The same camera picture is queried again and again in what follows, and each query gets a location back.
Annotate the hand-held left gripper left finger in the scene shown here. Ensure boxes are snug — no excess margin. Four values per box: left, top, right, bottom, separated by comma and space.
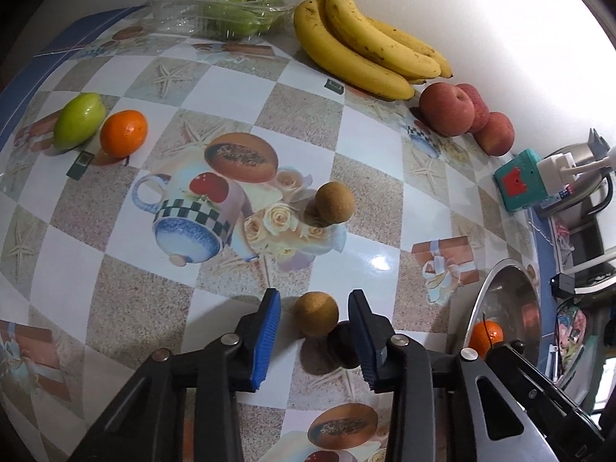
70, 288, 282, 462

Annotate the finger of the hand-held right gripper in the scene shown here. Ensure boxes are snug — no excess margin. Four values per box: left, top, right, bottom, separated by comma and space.
487, 341, 559, 410

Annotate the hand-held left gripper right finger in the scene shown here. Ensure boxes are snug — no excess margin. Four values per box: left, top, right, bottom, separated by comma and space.
347, 289, 561, 462

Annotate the brown longan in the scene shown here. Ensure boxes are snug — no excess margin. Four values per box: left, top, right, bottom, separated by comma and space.
293, 292, 340, 338
314, 181, 357, 225

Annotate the large round metal basin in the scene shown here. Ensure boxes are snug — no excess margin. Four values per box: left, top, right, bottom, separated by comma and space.
459, 258, 543, 386

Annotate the small orange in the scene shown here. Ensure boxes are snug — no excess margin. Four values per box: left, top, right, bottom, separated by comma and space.
99, 110, 148, 158

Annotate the small green fruit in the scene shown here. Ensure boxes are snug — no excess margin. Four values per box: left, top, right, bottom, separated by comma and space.
53, 92, 107, 151

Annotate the pink floral bag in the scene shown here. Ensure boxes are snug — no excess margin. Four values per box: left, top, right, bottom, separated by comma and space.
553, 298, 592, 362

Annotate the black charger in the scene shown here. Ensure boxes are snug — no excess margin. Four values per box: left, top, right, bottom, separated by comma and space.
551, 273, 576, 299

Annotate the white chair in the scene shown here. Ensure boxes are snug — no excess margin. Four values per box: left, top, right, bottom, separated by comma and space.
561, 250, 616, 299

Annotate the checkered printed tablecloth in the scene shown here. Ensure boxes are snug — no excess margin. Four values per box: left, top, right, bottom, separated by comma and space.
0, 5, 554, 462

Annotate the teal plastic box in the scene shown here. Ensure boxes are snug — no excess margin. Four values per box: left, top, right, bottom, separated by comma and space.
494, 148, 547, 213

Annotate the stainless steel kettle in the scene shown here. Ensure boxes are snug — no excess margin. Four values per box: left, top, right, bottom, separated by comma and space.
534, 142, 613, 221

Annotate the red apple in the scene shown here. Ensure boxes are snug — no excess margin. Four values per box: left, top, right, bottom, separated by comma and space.
455, 83, 490, 134
474, 112, 515, 157
418, 82, 476, 138

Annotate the bunch of yellow bananas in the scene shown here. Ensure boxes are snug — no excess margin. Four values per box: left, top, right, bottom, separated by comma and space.
293, 0, 454, 102

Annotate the cluster of green jujubes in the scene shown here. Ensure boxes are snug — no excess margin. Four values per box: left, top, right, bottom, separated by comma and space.
204, 0, 285, 38

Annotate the clear plastic clamshell container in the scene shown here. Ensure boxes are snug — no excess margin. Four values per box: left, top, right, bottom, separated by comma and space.
147, 0, 301, 42

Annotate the white power cable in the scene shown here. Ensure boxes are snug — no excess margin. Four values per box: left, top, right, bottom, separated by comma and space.
570, 144, 616, 177

